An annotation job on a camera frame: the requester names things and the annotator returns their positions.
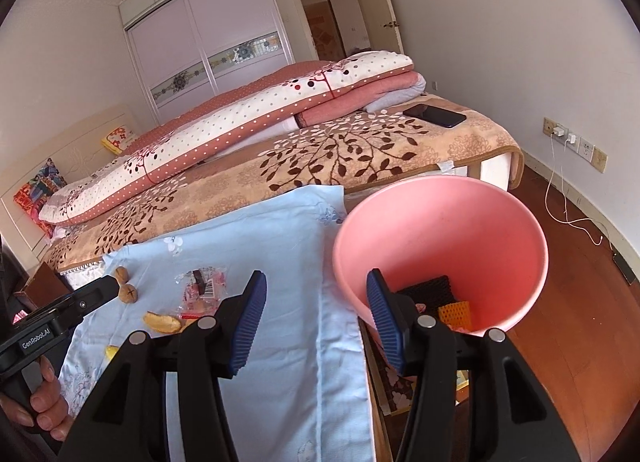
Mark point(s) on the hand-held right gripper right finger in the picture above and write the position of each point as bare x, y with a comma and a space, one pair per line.
387, 324

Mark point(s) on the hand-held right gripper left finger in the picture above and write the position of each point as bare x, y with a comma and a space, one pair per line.
247, 327

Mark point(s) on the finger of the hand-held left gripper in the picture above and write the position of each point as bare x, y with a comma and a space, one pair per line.
95, 294

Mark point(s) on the black foam net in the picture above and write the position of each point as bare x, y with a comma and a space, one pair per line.
432, 292

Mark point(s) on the yellow plastic bag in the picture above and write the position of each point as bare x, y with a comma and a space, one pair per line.
111, 352

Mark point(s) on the yellow foam net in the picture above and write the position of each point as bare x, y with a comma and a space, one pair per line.
455, 314

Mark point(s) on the pink plastic bin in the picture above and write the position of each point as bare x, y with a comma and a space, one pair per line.
440, 222

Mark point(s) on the person's left hand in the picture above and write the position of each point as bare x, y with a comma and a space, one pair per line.
47, 394

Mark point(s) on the walnut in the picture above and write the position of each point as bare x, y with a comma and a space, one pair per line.
128, 293
122, 275

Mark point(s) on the dark wooden nightstand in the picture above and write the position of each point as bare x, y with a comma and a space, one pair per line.
45, 284

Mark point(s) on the clear snack wrapper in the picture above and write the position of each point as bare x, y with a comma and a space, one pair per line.
202, 292

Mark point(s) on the brown floral stool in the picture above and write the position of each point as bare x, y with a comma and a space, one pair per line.
395, 392

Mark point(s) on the light blue floral cloth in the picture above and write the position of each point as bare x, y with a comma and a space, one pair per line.
280, 252

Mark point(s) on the colourful patchwork pillow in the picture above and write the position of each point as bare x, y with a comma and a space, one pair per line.
40, 187

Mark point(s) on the cream bed headboard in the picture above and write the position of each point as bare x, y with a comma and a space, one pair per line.
90, 142

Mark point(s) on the yellow floral pillow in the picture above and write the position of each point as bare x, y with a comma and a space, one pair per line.
119, 139

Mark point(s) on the bed with floral quilt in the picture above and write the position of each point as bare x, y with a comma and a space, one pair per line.
350, 152

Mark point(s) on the dotted tree print quilt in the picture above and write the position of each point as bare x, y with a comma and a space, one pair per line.
225, 132

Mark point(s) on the black smartphone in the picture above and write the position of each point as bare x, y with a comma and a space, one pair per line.
435, 116

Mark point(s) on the pink folded blanket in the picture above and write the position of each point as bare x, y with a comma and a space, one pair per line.
360, 95

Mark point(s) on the black device on floor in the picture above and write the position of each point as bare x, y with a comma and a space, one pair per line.
624, 268

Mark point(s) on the white charger plug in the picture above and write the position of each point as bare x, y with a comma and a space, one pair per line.
559, 133
570, 139

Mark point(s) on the white sliding door wardrobe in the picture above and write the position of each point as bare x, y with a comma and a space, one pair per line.
170, 42

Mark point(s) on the hallway closet door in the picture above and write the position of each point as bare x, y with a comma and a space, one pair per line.
325, 17

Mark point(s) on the wall outlet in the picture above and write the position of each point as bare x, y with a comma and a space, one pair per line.
595, 155
549, 125

